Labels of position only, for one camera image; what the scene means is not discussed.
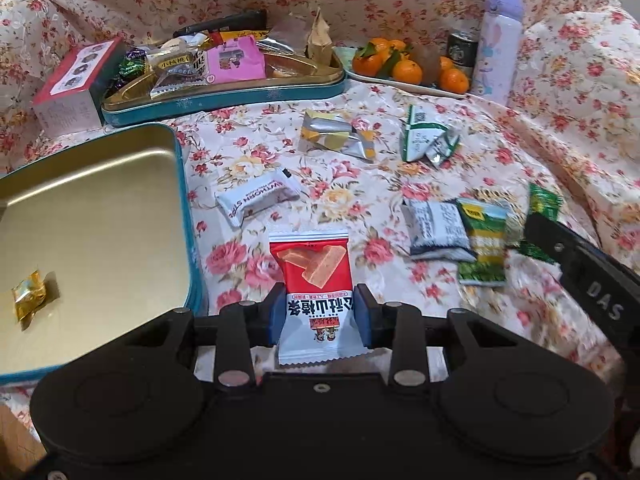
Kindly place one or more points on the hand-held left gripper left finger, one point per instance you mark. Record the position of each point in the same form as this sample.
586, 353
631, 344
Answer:
272, 325

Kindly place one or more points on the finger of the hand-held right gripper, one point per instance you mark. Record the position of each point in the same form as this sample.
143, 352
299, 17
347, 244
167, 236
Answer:
545, 240

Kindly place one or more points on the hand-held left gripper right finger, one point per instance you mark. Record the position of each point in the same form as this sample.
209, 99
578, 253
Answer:
364, 325

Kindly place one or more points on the red white snack packet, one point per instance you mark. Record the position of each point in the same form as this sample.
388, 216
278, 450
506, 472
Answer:
312, 270

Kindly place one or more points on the teal gold tin lid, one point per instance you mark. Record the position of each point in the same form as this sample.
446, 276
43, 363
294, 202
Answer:
100, 240

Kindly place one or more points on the gold foil candy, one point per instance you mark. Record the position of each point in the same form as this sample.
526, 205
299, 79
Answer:
32, 300

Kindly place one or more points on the green foil snack packet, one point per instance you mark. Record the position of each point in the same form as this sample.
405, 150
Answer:
545, 202

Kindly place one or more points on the green yellow snack packet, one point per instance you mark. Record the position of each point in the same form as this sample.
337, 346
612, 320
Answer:
485, 245

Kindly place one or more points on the white navy snack packet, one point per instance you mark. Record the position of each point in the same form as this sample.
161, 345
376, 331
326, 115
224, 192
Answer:
437, 230

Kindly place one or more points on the white brown snack packet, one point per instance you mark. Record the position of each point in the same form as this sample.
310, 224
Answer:
252, 200

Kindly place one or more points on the floral blanket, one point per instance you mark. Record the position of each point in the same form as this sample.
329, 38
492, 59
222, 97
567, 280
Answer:
350, 185

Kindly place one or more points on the white green snack packet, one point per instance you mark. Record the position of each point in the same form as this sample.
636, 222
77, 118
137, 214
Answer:
422, 135

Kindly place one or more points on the silver yellow snack packet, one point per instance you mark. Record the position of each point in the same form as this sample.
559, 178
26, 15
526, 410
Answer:
335, 135

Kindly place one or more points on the purple thermos bottle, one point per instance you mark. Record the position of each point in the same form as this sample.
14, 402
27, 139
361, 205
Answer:
495, 50

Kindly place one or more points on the dark coffee can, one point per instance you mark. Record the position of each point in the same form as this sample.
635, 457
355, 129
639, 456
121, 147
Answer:
462, 52

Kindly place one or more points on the kiwi fruit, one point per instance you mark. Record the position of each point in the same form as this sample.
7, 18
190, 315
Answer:
430, 65

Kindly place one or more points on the pale rectangular plate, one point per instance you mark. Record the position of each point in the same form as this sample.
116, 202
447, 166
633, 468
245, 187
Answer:
400, 87

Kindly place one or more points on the teal gold tin base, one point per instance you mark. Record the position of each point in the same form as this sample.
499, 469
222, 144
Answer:
225, 102

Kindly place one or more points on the mandarin with leaves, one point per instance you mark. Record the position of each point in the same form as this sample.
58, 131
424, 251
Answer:
366, 61

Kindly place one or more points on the orange wrapped pastry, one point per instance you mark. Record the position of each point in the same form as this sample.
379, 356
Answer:
285, 71

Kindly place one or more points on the black white striped snack packet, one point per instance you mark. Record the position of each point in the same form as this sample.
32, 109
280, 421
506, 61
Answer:
177, 77

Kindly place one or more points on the pink snack packet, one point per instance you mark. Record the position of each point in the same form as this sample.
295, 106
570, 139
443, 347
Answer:
235, 60

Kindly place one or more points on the silver foil snack packet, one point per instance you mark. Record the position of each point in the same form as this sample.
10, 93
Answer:
277, 46

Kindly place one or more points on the brown paper snack packet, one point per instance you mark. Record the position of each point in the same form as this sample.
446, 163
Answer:
320, 40

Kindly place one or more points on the orange snack packet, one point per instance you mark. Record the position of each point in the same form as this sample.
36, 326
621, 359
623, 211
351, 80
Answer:
240, 36

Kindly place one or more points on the purple green foil candy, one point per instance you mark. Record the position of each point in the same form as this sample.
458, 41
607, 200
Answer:
132, 64

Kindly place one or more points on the black remote control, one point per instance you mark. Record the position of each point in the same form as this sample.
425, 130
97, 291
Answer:
220, 22

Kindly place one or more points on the pink white box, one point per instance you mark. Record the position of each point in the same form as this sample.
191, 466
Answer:
70, 80

